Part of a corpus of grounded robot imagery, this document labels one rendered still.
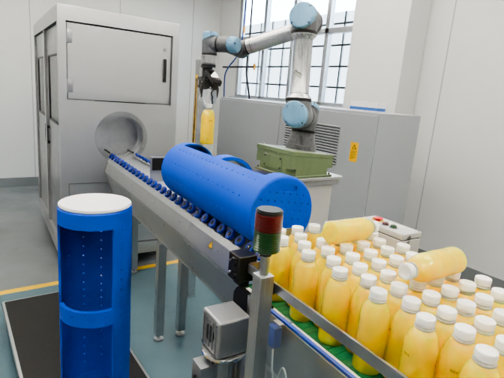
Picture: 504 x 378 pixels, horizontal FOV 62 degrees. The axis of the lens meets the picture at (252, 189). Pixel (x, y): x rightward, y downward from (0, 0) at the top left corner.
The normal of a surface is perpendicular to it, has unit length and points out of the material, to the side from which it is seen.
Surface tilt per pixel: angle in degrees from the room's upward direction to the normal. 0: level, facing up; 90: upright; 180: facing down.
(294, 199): 90
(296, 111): 94
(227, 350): 90
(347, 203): 90
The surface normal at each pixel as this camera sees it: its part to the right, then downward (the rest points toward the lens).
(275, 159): -0.81, 0.07
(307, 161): 0.57, 0.23
